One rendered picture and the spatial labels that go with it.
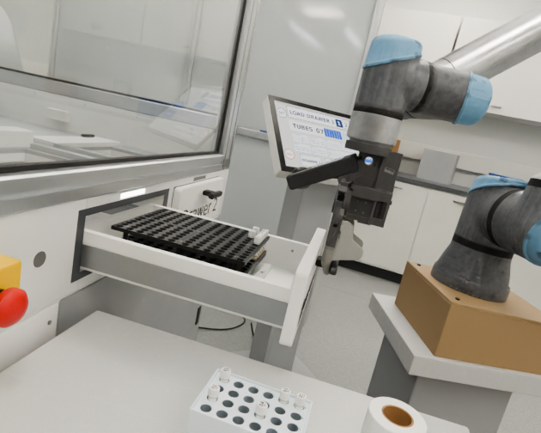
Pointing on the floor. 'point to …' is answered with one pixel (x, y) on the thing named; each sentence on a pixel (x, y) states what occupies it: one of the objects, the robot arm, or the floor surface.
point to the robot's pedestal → (443, 376)
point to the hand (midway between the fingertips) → (324, 262)
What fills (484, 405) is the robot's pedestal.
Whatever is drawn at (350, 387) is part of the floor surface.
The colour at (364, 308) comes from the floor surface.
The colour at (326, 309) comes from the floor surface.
